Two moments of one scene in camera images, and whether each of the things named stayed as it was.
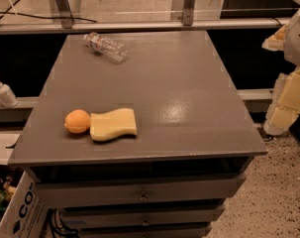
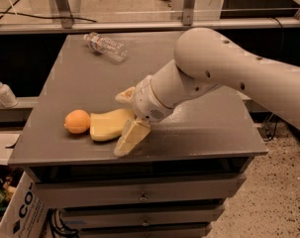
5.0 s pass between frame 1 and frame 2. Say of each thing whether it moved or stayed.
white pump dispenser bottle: stayed
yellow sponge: stayed
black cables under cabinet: stayed
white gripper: moved
